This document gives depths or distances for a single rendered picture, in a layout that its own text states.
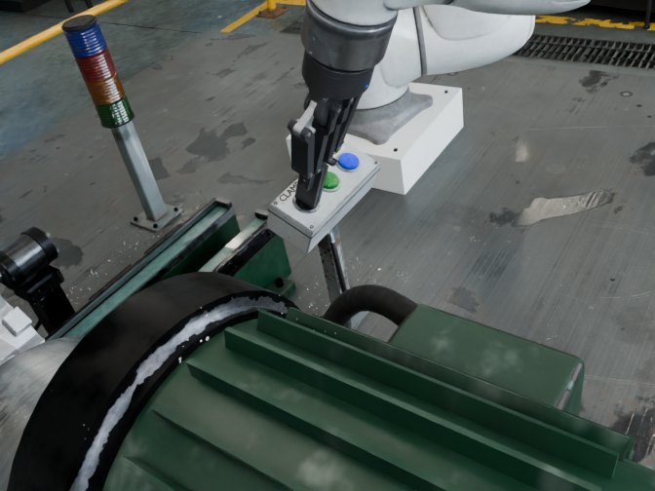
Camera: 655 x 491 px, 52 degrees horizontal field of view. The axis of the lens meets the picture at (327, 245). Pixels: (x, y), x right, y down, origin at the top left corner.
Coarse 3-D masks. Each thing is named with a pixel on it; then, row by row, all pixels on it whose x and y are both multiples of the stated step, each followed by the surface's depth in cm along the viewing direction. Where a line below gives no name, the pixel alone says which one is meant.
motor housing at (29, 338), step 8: (0, 296) 77; (0, 304) 77; (8, 304) 78; (0, 312) 77; (8, 312) 78; (0, 320) 77; (0, 328) 76; (32, 328) 78; (0, 336) 76; (8, 336) 77; (24, 336) 78; (32, 336) 78; (40, 336) 78; (16, 344) 77; (24, 344) 77; (32, 344) 77
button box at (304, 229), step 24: (336, 168) 93; (360, 168) 94; (288, 192) 88; (336, 192) 90; (360, 192) 94; (288, 216) 86; (312, 216) 87; (336, 216) 91; (288, 240) 89; (312, 240) 87
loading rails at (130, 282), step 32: (192, 224) 114; (224, 224) 116; (256, 224) 111; (160, 256) 109; (192, 256) 111; (224, 256) 106; (256, 256) 109; (128, 288) 104; (288, 288) 113; (96, 320) 99
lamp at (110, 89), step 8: (104, 80) 117; (112, 80) 118; (88, 88) 119; (96, 88) 118; (104, 88) 118; (112, 88) 119; (120, 88) 120; (96, 96) 119; (104, 96) 119; (112, 96) 119; (120, 96) 121; (104, 104) 120
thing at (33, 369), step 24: (72, 336) 64; (24, 360) 59; (48, 360) 59; (0, 384) 57; (24, 384) 57; (0, 408) 55; (24, 408) 54; (0, 432) 53; (0, 456) 52; (0, 480) 51
